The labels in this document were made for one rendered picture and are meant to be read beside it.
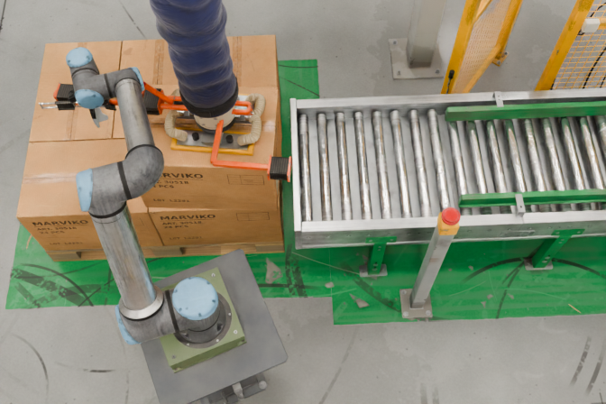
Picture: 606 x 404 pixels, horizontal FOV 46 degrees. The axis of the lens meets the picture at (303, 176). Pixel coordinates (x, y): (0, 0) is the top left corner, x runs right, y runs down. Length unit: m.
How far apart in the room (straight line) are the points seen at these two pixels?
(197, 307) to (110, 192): 0.58
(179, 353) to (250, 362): 0.27
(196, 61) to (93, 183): 0.62
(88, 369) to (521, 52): 3.02
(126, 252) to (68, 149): 1.38
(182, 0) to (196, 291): 0.97
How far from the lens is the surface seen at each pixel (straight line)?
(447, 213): 2.69
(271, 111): 2.98
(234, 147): 2.87
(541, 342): 3.72
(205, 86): 2.58
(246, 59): 3.66
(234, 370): 2.76
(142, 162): 2.09
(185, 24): 2.29
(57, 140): 3.59
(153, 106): 2.88
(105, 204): 2.10
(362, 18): 4.54
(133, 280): 2.33
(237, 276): 2.87
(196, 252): 3.73
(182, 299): 2.46
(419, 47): 4.16
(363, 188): 3.25
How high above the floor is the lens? 3.43
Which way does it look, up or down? 62 degrees down
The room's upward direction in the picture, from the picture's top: 2 degrees counter-clockwise
